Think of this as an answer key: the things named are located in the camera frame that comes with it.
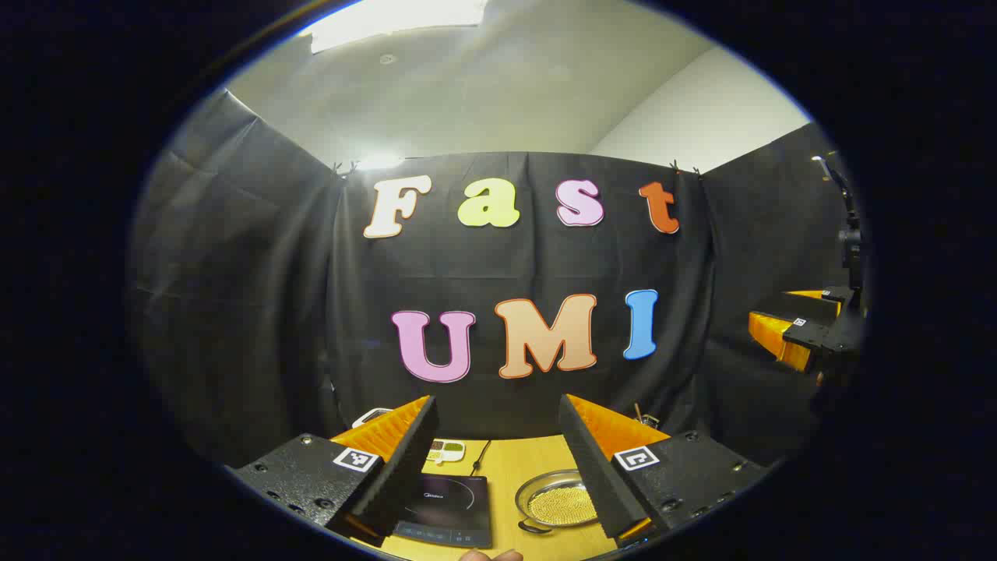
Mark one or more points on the pile of soybeans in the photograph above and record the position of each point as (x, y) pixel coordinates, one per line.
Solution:
(565, 506)

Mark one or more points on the black backdrop cloth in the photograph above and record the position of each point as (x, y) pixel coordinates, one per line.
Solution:
(273, 312)

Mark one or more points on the stainless steel pot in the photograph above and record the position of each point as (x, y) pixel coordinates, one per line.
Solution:
(545, 477)

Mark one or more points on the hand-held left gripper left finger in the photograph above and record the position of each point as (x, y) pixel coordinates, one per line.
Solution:
(405, 467)

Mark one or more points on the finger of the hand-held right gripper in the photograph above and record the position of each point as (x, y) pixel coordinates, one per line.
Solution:
(802, 312)
(837, 294)

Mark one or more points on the white divided dish of beans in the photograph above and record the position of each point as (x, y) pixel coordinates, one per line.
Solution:
(448, 450)

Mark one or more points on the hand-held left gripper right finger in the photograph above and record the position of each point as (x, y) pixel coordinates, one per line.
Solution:
(592, 475)

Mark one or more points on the black induction cooktop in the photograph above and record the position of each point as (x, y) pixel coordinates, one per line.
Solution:
(452, 506)

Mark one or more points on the white toaster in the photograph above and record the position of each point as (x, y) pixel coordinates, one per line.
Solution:
(360, 421)

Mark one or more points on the ceiling light panel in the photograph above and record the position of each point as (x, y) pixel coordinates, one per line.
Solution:
(389, 19)

